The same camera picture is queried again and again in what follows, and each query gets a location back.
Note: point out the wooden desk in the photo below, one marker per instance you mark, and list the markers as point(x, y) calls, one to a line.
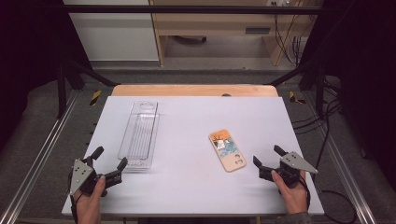
point(214, 23)

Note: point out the person's right hand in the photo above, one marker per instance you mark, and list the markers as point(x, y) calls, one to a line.
point(292, 196)

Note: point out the aluminium rail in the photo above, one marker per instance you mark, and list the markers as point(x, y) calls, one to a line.
point(345, 174)
point(34, 158)

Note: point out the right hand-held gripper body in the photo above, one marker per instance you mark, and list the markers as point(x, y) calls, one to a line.
point(294, 165)

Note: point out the black horizontal metal bar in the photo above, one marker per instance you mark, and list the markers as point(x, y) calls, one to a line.
point(193, 9)

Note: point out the white cabinet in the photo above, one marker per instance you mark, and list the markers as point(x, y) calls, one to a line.
point(115, 37)

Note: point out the yellow black striped tape marker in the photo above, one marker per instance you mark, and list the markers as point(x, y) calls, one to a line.
point(294, 98)
point(95, 97)

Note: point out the black curtain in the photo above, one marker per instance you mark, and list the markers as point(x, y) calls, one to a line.
point(367, 77)
point(28, 62)

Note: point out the clear plastic tray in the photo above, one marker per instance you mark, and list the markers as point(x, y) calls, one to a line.
point(139, 135)

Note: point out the person's left hand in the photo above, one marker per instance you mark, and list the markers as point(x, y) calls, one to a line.
point(88, 205)

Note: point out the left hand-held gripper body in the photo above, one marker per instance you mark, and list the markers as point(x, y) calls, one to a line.
point(81, 175)

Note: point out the black metal stand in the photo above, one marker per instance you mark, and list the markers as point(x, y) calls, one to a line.
point(320, 90)
point(62, 90)

